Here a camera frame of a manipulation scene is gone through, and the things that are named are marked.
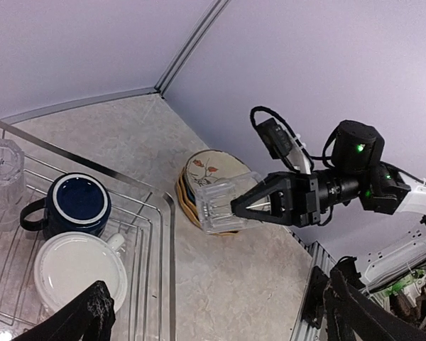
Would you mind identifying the yellow dotted plate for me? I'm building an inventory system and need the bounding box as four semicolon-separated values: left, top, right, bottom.
176;173;241;237
178;176;201;228

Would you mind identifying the dark blue mug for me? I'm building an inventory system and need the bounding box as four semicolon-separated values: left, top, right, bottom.
19;173;111;239

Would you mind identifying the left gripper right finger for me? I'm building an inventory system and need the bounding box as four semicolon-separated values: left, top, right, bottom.
323;268;426;341

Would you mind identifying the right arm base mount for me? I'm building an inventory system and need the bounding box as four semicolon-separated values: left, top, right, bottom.
302;256;365;330

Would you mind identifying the aluminium front rail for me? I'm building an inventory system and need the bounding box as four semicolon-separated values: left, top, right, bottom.
290;242;336;340

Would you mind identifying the clear drinking glass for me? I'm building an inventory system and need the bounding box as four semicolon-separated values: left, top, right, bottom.
195;172;263;234
0;139;26;232

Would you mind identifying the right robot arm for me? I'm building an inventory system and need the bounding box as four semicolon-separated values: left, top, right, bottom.
230;118;426;229

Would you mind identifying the blue dotted plate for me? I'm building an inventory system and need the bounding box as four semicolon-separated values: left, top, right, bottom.
182;187;198;219

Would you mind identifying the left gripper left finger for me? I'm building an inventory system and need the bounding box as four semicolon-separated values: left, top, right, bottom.
15;281;116;341

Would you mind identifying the metal wire dish rack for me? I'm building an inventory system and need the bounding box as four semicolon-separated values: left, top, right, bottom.
0;121;176;340

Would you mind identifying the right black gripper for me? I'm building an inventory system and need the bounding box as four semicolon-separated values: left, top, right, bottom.
231;172;321;227

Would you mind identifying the beige patterned plate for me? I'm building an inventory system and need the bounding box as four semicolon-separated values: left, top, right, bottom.
183;149;251;194

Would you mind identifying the yellow dotted plate front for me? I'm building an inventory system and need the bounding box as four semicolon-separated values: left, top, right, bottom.
176;173;241;237

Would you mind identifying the white ribbed mug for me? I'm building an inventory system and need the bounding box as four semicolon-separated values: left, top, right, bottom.
33;232;128;314

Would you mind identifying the right aluminium frame post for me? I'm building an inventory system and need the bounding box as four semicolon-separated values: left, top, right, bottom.
154;0;231;97

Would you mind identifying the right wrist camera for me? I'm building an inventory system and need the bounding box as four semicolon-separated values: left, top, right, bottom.
255;118;314;174

